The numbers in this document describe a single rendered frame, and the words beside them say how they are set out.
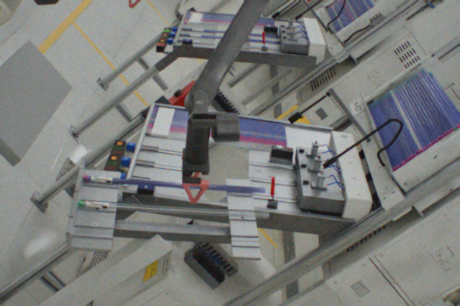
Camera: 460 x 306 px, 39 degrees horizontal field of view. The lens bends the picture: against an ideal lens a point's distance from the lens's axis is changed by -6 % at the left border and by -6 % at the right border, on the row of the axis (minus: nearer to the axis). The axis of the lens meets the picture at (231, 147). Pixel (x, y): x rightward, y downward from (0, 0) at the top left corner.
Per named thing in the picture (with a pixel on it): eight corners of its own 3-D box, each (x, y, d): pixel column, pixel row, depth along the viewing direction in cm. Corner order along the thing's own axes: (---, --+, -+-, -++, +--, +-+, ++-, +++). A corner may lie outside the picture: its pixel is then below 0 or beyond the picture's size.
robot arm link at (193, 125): (186, 113, 165) (189, 124, 160) (213, 113, 167) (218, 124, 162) (184, 137, 169) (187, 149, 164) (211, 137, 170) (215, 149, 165)
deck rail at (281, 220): (121, 208, 203) (122, 191, 200) (122, 205, 205) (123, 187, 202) (351, 238, 206) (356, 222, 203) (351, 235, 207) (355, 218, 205)
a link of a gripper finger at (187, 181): (206, 192, 175) (209, 161, 170) (207, 208, 169) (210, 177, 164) (180, 191, 174) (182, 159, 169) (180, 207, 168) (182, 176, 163)
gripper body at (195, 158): (207, 154, 175) (210, 130, 171) (209, 177, 166) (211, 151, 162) (182, 154, 174) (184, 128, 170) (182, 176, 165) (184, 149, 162)
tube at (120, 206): (78, 207, 175) (78, 203, 174) (79, 203, 176) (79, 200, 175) (269, 218, 180) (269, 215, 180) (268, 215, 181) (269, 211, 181)
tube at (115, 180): (83, 181, 185) (83, 178, 184) (84, 178, 186) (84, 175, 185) (264, 193, 190) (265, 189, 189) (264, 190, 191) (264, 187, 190)
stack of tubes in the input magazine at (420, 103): (392, 170, 199) (465, 121, 191) (366, 105, 245) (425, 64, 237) (412, 198, 203) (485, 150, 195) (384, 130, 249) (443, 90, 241)
